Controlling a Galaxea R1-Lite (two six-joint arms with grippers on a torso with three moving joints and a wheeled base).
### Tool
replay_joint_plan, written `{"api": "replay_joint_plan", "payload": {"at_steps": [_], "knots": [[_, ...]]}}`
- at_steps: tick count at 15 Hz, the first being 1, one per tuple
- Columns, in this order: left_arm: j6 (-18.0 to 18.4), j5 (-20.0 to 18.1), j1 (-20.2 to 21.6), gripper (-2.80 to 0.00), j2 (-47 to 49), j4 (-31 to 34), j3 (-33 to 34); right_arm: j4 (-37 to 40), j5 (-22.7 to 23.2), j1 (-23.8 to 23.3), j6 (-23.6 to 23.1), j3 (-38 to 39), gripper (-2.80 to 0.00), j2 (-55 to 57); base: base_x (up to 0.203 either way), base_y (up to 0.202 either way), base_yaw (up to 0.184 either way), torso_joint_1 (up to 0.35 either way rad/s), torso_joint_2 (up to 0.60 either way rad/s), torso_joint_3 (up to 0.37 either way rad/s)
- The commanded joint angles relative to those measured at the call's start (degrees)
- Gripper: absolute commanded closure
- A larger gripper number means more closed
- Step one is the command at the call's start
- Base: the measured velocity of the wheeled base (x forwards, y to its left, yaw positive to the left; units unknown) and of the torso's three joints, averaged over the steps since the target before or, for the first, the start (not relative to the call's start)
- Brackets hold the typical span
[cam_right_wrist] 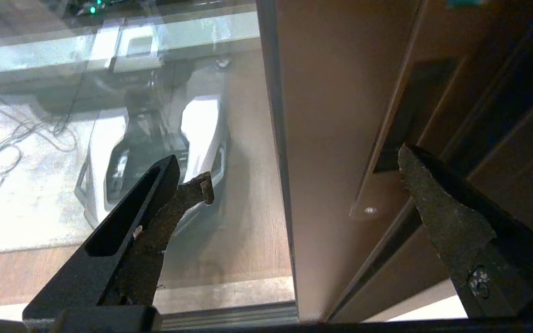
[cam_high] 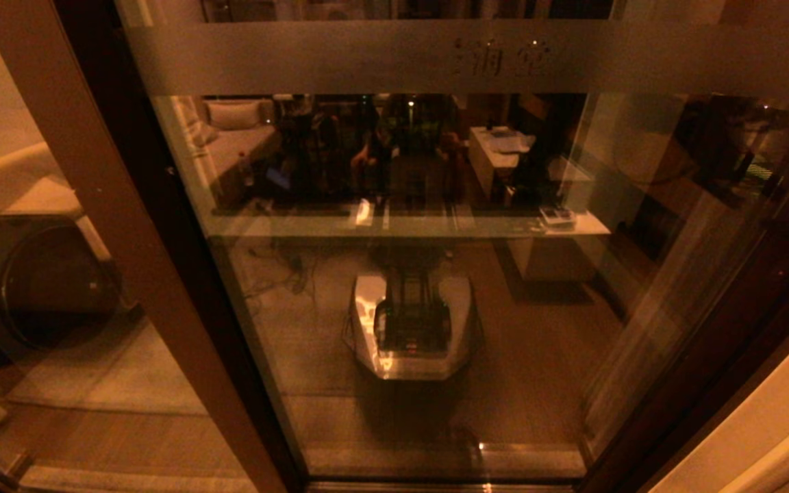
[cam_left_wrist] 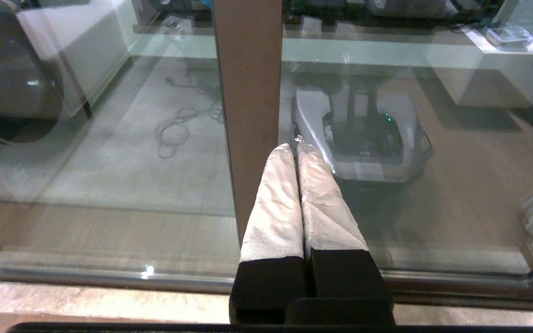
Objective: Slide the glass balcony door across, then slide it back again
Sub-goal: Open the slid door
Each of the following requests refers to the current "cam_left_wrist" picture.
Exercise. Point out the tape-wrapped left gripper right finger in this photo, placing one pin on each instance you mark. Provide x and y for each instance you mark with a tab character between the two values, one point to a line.
329	222

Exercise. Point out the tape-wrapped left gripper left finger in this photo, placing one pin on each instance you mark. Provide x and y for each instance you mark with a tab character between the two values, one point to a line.
273	222

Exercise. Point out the brown framed sliding glass door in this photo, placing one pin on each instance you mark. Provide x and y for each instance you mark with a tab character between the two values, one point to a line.
479	185

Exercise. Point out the metal door floor track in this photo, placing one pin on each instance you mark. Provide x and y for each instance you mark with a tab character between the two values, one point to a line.
109	276

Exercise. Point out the dark front-loading washing machine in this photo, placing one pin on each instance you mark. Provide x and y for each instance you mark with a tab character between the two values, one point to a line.
12	83

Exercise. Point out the fixed brown door frame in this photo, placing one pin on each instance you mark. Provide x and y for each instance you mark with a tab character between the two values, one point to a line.
248	92

